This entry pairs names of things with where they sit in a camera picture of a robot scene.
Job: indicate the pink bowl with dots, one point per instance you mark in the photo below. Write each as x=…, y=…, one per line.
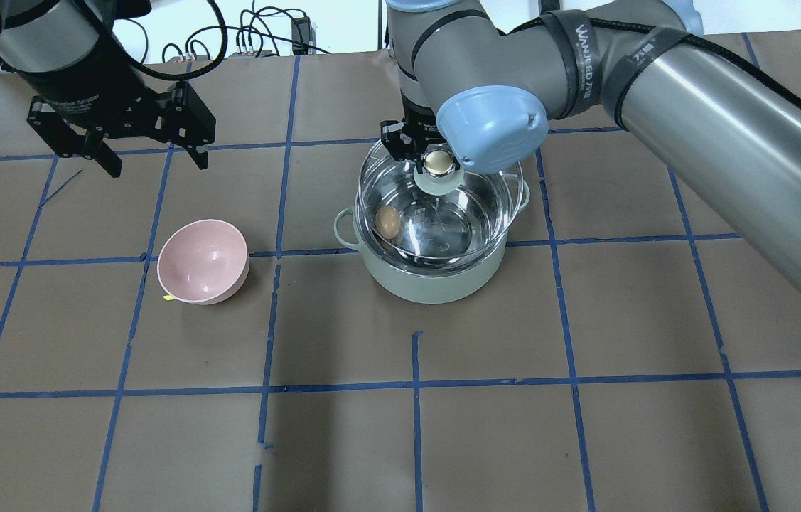
x=204, y=262

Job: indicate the black gripper egg arm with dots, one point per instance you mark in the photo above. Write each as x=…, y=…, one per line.
x=89, y=84

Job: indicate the brown egg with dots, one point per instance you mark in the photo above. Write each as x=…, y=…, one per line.
x=388, y=222

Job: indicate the glass pot lid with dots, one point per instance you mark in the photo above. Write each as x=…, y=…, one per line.
x=446, y=221

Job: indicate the black gripper on pot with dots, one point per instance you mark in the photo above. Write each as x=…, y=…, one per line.
x=417, y=126

